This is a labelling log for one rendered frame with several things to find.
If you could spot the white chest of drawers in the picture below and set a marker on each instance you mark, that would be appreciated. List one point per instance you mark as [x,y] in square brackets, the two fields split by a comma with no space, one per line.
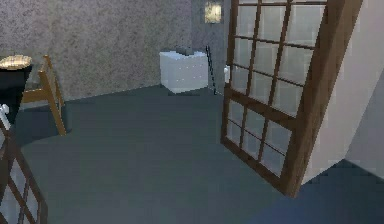
[183,71]

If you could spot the thin black floor stand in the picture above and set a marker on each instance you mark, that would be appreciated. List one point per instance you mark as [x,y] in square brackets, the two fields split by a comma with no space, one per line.
[210,68]

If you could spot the grey object on chest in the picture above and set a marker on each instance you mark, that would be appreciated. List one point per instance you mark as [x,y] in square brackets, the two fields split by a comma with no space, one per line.
[184,50]

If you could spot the brown glass-paned room door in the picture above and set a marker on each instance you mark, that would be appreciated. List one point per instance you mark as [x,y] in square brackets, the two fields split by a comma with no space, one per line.
[301,110]

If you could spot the brown wooden table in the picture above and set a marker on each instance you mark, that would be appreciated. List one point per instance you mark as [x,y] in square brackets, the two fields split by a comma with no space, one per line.
[50,90]

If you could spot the framed yellow wall picture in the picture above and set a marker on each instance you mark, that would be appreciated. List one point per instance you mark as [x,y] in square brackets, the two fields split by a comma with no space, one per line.
[212,12]

